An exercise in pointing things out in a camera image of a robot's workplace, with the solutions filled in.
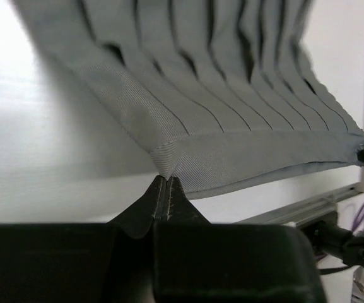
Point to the grey pleated skirt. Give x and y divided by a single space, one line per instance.
220 94

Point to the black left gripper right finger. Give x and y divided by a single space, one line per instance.
198 261

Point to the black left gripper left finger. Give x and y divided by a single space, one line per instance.
76 262

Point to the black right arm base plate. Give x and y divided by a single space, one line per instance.
328 238

